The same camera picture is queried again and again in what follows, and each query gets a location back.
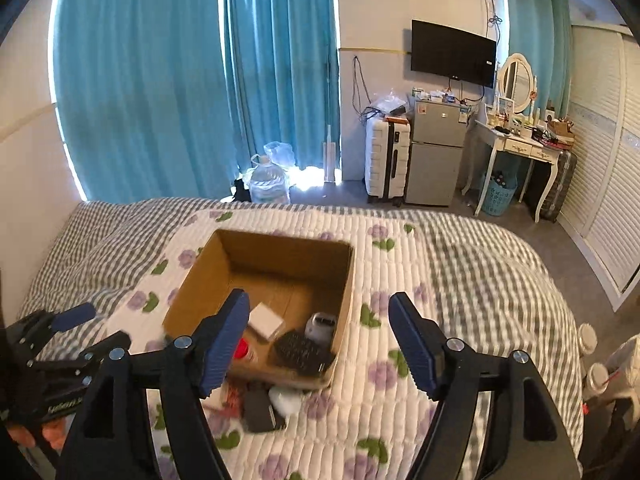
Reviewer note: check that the black case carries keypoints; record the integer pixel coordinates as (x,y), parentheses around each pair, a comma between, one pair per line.
(262,407)

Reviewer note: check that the red capped bottle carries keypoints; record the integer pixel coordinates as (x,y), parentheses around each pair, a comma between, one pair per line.
(243,349)

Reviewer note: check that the large clear water jug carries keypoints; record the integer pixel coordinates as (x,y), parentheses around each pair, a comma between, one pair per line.
(270,182)

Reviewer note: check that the white oval mirror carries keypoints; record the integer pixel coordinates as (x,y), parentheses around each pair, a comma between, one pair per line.
(517,82)

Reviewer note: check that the blue laundry basket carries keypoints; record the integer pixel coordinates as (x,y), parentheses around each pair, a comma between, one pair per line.
(497,197)

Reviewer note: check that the white suitcase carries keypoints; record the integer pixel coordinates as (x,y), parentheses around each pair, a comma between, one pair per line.
(382,160)

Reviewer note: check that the clear plastic bag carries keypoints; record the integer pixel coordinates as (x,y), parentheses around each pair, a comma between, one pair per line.
(280,152)

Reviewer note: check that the grey and white device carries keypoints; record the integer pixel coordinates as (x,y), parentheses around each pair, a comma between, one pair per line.
(321,327)

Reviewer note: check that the black wall television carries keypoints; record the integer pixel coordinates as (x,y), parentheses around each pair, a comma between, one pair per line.
(452,52)

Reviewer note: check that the brown cardboard box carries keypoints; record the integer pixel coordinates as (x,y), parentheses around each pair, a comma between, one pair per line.
(280,255)

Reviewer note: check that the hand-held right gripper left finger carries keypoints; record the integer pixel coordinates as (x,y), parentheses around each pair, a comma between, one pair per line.
(225,342)

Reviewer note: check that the white flat mop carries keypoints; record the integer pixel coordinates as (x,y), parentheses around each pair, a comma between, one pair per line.
(331,160)

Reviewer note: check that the teal curtain beside wardrobe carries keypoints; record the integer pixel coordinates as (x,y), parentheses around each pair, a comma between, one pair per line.
(540,35)

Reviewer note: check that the wide teal curtain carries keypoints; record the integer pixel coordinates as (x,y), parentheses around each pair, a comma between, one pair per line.
(140,85)

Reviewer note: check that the plastic bag on suitcase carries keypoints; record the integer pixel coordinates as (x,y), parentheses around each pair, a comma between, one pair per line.
(392,104)

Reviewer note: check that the black remote control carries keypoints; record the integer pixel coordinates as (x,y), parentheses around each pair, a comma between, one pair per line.
(300,352)

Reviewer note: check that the dark silver suitcase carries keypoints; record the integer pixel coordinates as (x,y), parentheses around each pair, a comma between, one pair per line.
(562,185)

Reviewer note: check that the floral quilted blanket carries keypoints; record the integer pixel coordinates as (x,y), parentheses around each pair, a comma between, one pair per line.
(370,410)

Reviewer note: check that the red and white packet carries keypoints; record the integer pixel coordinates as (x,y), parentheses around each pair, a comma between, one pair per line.
(231,396)

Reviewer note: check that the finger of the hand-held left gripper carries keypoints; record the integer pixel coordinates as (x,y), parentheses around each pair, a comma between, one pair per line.
(75,316)
(107,345)

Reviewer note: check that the small black bag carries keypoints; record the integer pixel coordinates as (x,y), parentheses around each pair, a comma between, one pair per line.
(241,191)

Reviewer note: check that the white rounded object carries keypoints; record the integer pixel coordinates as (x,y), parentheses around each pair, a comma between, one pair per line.
(287,399)

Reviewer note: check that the person's left hand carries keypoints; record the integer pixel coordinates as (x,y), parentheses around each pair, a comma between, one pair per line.
(47,434)

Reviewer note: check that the white louvred wardrobe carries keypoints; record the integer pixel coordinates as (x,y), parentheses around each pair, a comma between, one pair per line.
(605,160)

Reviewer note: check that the white paper cup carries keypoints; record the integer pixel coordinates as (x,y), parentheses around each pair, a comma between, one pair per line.
(596,377)
(587,337)

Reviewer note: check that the silver small fridge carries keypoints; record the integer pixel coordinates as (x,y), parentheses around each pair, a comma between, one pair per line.
(435,160)

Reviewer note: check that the small white box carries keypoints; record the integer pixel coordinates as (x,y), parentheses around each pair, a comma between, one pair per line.
(265,321)

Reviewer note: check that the narrow teal curtain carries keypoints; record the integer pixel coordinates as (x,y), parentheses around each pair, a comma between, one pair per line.
(280,60)

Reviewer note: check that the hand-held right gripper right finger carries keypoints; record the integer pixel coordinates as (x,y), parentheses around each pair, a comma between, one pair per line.
(416,347)

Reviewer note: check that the white dressing table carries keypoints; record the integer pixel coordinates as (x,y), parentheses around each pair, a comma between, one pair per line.
(520,146)

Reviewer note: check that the white plastic bag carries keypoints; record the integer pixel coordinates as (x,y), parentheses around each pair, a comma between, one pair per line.
(625,365)

